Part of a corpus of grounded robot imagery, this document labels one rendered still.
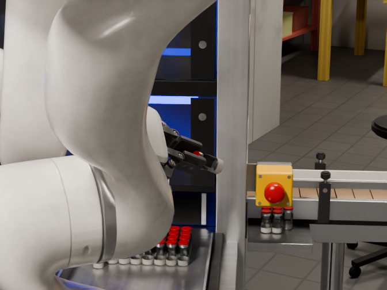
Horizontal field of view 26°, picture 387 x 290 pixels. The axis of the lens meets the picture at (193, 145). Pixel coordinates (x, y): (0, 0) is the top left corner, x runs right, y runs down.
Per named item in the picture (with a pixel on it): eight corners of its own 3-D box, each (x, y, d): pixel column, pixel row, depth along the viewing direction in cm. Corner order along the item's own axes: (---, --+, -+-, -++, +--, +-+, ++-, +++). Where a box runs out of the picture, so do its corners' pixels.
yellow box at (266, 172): (255, 194, 172) (255, 161, 170) (290, 195, 172) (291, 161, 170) (255, 207, 165) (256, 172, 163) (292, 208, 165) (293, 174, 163)
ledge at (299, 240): (247, 225, 182) (248, 216, 182) (308, 226, 182) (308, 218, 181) (247, 251, 169) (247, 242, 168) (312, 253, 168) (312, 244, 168)
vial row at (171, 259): (96, 259, 160) (95, 236, 159) (189, 262, 159) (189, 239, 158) (94, 263, 158) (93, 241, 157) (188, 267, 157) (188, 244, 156)
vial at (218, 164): (213, 166, 121) (189, 156, 119) (222, 156, 120) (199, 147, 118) (216, 177, 120) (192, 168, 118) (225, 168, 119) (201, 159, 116)
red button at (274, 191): (264, 198, 166) (264, 179, 165) (284, 198, 165) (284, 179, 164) (264, 205, 162) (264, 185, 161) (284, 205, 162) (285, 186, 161)
